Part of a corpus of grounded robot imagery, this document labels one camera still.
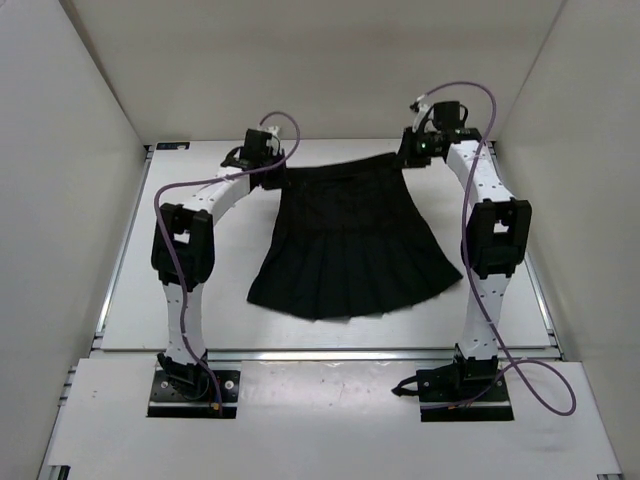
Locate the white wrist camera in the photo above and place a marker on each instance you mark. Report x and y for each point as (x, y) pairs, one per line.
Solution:
(422, 109)
(275, 140)

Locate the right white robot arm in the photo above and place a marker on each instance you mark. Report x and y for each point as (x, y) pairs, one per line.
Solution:
(495, 229)

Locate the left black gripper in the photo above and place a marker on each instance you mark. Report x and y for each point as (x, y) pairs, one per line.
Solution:
(279, 182)

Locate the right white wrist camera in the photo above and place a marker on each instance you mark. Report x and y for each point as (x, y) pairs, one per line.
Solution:
(422, 109)

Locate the black pleated skirt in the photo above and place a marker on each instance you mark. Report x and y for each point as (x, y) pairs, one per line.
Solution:
(348, 241)

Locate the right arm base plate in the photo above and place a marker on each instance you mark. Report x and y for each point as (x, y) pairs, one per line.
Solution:
(465, 400)

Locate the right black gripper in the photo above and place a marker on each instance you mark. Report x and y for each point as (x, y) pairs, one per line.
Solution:
(408, 156)

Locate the aluminium table rail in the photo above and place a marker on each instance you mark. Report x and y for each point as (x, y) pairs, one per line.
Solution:
(330, 355)

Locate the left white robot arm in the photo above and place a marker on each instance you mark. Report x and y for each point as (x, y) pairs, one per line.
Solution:
(183, 254)

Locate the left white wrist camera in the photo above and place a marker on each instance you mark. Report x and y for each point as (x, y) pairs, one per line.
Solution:
(275, 140)

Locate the left blue table label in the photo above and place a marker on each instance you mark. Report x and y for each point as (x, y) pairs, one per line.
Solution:
(166, 146)

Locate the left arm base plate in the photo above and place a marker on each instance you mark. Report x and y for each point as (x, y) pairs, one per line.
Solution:
(168, 399)

